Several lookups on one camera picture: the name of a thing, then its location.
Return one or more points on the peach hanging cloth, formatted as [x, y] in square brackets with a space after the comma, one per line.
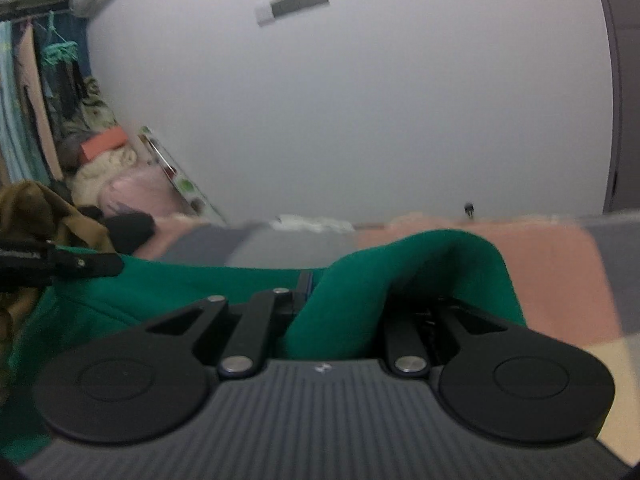
[37, 105]

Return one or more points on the striped patterned cloth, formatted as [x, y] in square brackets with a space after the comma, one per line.
[97, 105]

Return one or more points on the teal clothes hanger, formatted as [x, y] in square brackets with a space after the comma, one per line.
[60, 52]

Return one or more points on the green jacket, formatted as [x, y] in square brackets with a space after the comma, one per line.
[350, 300]

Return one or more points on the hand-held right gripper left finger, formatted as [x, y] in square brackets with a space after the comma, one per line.
[280, 306]

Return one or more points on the pink pillow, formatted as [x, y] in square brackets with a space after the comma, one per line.
[140, 192]

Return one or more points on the black cloth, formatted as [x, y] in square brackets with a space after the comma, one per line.
[130, 230]

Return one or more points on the orange box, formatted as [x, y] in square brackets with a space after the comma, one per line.
[102, 144]

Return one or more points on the brown garment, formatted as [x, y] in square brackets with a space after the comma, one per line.
[30, 210]

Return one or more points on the cream fluffy plush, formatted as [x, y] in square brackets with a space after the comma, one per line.
[102, 170]

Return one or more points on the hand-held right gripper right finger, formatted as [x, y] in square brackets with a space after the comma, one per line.
[405, 332]

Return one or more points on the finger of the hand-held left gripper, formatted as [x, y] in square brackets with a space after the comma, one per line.
[87, 262]

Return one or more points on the small black plug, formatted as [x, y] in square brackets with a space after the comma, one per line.
[468, 208]

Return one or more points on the colour-block blanket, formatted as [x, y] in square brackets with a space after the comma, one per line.
[550, 270]

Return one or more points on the grey wall panel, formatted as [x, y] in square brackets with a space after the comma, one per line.
[295, 2]

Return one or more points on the grey door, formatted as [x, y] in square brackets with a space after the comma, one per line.
[625, 85]

